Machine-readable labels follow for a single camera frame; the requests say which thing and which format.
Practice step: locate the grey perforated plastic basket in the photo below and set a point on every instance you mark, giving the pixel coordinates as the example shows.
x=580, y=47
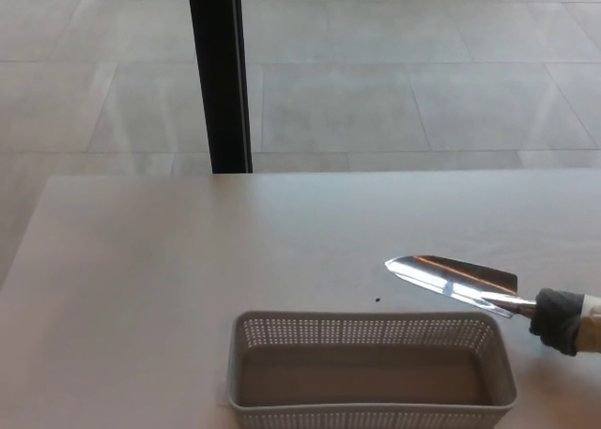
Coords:
x=371, y=415

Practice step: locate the black vertical post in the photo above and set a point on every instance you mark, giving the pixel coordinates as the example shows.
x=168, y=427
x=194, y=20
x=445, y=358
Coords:
x=218, y=72

